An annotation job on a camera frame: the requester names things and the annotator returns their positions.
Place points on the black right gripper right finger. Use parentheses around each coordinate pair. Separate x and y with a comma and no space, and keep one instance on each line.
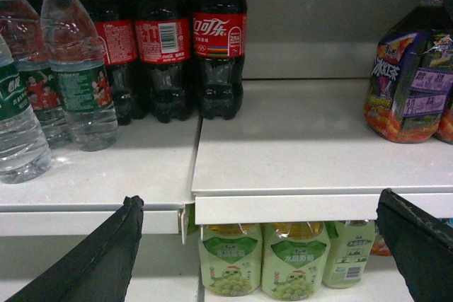
(420,244)

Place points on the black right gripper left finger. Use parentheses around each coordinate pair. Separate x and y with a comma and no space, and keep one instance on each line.
(99,268)

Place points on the water bottle green label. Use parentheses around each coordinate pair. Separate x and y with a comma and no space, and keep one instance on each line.
(76,59)

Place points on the white left shelf board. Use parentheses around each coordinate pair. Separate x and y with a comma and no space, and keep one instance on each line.
(81,189)

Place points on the white shelf board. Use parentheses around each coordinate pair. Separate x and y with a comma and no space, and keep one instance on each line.
(302,151)
(81,189)

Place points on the front left water bottle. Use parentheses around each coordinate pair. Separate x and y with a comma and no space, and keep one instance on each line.
(25,153)

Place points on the white right shelf board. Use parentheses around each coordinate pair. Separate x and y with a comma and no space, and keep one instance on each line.
(302,151)

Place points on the middle water bottle red label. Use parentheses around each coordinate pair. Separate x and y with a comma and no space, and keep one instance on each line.
(21,29)

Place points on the right green grape drink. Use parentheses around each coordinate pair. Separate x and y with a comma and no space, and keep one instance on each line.
(351,243)

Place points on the green grape drink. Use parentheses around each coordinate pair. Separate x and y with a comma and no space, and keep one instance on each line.
(351,243)
(294,258)
(230,258)

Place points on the middle green grape drink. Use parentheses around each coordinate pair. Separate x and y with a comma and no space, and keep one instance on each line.
(294,258)

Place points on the left green grape drink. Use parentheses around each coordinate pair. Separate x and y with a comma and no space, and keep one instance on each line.
(230,258)

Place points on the purple iced tea bottle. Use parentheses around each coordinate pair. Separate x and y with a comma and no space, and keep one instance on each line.
(411,76)

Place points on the middle cola bottle barcode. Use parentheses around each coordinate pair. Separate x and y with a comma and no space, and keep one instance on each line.
(162,28)

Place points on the left cola bottle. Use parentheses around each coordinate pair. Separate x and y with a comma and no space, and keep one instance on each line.
(115,29)

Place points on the cola bottle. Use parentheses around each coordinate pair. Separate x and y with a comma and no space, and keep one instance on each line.
(219,37)
(115,29)

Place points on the right cola bottle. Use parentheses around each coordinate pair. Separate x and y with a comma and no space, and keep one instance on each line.
(219,37)

